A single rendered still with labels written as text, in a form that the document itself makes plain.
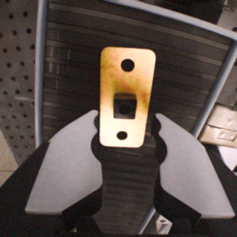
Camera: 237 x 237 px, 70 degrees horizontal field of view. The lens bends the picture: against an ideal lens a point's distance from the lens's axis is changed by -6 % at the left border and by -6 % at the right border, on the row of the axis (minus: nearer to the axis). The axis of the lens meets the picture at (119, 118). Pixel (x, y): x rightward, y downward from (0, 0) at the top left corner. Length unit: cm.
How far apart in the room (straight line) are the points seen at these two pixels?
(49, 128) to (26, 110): 59
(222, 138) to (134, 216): 17
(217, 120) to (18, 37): 60
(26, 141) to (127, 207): 67
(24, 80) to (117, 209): 57
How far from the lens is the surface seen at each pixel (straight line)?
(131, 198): 22
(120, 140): 16
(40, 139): 17
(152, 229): 61
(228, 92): 24
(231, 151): 46
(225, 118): 28
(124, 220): 26
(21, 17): 66
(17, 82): 72
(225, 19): 25
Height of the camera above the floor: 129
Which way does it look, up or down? 60 degrees down
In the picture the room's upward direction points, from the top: 180 degrees clockwise
